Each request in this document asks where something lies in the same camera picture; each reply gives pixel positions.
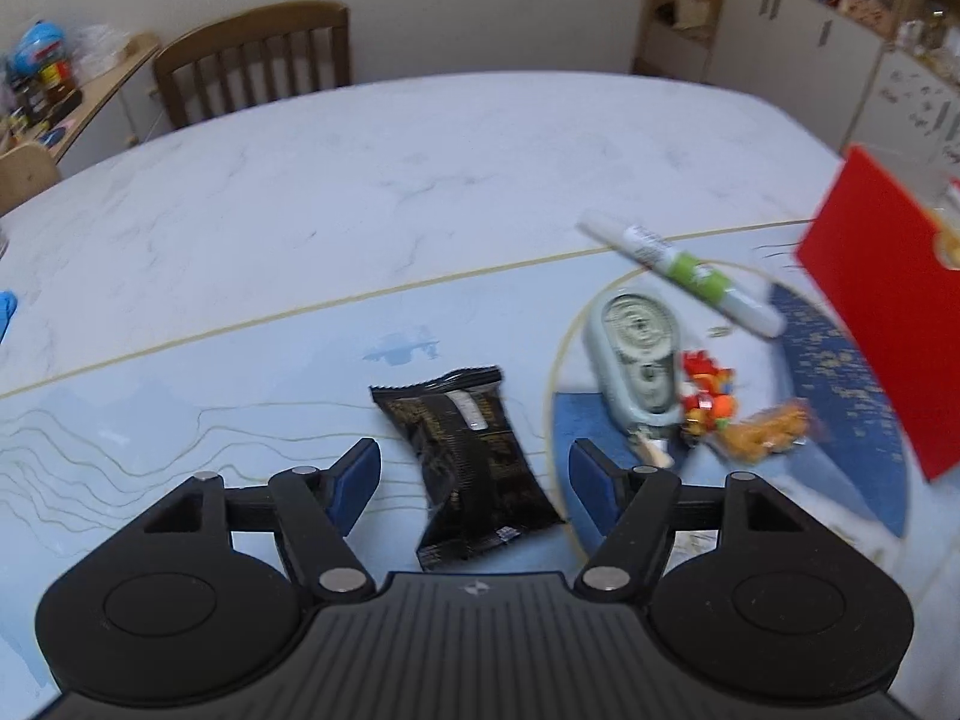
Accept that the black snack packet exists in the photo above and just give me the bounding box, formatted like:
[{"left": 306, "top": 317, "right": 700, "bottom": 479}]
[{"left": 370, "top": 366, "right": 563, "bottom": 571}]

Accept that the red and white cardboard box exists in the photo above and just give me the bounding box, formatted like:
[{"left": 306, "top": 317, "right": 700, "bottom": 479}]
[{"left": 797, "top": 145, "right": 958, "bottom": 481}]

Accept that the blue gold-speckled placemat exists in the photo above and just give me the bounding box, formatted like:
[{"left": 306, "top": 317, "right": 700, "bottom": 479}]
[{"left": 550, "top": 283, "right": 908, "bottom": 571}]

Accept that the orange snack in wrapper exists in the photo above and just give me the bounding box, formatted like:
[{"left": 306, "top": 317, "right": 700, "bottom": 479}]
[{"left": 708, "top": 400, "right": 814, "bottom": 465}]

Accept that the red orange small toy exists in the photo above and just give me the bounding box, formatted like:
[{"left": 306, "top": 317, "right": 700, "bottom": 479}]
[{"left": 679, "top": 349, "right": 739, "bottom": 442}]

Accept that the grey correction tape dispenser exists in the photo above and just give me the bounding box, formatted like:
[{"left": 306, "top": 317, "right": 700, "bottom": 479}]
[{"left": 583, "top": 291, "right": 682, "bottom": 437}]

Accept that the blue cloth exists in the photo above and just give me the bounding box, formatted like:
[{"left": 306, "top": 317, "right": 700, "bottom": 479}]
[{"left": 0, "top": 291, "right": 18, "bottom": 341}]

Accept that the white green marker pen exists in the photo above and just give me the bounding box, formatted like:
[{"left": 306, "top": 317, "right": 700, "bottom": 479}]
[{"left": 579, "top": 210, "right": 786, "bottom": 340}]

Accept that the light wooden chair back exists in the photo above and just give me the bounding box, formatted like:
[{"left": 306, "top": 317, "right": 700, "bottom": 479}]
[{"left": 0, "top": 142, "right": 62, "bottom": 215}]

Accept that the white storage cabinet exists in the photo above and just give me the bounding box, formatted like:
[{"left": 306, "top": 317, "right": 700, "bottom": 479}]
[{"left": 706, "top": 0, "right": 958, "bottom": 167}]

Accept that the brown wooden chair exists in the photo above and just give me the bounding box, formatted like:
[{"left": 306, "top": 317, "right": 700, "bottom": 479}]
[{"left": 153, "top": 0, "right": 353, "bottom": 130}]

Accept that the wooden shelf unit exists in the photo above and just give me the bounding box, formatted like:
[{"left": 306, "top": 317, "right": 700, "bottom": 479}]
[{"left": 633, "top": 0, "right": 958, "bottom": 91}]

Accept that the blue bag on side table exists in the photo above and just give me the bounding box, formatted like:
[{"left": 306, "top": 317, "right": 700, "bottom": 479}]
[{"left": 11, "top": 20, "right": 73, "bottom": 89}]

